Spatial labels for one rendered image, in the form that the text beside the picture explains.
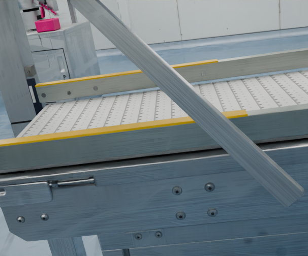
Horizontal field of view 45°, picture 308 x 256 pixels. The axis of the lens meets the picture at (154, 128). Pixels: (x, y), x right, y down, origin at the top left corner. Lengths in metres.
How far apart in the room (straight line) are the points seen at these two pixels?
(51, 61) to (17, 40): 2.41
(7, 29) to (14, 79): 0.09
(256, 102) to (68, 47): 2.60
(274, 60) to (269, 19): 4.89
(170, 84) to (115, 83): 0.35
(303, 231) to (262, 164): 0.26
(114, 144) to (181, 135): 0.08
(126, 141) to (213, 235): 0.21
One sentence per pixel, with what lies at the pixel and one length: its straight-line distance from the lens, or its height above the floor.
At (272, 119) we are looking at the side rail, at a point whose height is 0.88.
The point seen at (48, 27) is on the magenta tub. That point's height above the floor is 0.79.
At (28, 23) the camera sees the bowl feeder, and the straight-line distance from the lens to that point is 3.45.
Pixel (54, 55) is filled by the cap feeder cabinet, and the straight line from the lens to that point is 3.12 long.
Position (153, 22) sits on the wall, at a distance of 5.73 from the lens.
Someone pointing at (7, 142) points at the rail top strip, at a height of 0.89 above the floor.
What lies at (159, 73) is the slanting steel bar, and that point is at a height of 0.95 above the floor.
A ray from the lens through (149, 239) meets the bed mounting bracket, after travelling 0.56.
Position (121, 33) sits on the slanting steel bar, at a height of 0.99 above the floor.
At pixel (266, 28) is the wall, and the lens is 5.60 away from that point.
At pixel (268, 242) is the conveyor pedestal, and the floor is 0.66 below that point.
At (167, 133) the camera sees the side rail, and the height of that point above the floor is 0.87.
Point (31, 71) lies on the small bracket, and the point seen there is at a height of 0.91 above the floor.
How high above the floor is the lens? 1.04
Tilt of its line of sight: 22 degrees down
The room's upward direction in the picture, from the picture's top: 9 degrees counter-clockwise
